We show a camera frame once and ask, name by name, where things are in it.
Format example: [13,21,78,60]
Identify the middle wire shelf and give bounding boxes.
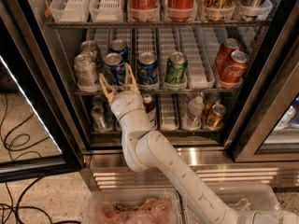
[75,89,239,96]

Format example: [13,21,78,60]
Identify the empty white tray middle shelf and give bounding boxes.
[180,28,215,89]

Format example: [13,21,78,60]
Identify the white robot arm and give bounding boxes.
[99,64,299,224]

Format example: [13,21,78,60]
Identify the top wire shelf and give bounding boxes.
[46,20,271,29]

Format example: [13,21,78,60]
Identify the rear gold can bottom shelf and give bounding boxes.
[204,92,221,115]

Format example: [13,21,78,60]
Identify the front gold can bottom shelf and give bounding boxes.
[205,104,226,129]

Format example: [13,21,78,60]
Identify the rear silver soda can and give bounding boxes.
[80,40,99,63]

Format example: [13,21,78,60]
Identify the front slim silver can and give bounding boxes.
[91,105,107,130]

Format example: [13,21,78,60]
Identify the steel fridge bottom grille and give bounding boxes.
[80,147,299,191]

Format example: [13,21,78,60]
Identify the clear plastic bin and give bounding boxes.
[181,184,289,224]
[81,189,182,224]

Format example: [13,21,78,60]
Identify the clear water bottle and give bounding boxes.
[187,96,204,129]

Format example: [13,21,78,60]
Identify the open glass fridge door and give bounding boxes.
[0,0,82,182]

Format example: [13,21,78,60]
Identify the right brown drink bottle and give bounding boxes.
[143,93,156,128]

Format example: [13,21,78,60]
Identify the dark blue soda can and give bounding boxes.
[137,51,158,85]

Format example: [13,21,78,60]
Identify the blue pepsi can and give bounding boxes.
[110,39,129,62]
[103,52,125,86]

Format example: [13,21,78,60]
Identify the front red coca-cola can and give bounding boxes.
[220,50,248,83]

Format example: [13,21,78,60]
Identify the front silver soda can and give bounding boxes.
[74,54,99,87]

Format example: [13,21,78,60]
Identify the right clear plastic bin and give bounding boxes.
[181,184,289,224]

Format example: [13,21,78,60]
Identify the left clear plastic bin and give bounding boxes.
[81,189,182,224]

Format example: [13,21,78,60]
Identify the black floor cable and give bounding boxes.
[0,91,82,224]

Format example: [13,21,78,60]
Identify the green soda can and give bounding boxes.
[164,51,188,85]

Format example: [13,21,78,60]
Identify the slim silver can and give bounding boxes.
[91,95,104,106]
[91,105,107,130]

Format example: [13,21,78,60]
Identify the empty white tray top left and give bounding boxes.
[50,0,90,22]

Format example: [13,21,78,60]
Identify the silver soda can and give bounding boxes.
[74,54,99,87]
[80,40,99,63]

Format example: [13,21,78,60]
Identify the rear red coca-cola can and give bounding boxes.
[214,38,240,75]

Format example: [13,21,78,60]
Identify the empty white tray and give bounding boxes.
[50,0,90,22]
[89,0,124,22]

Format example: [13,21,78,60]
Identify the wire shelf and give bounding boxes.
[46,20,271,29]
[75,89,239,96]

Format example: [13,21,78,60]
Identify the rear slim silver can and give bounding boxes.
[91,95,104,106]

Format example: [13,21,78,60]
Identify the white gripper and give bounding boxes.
[99,63,146,119]

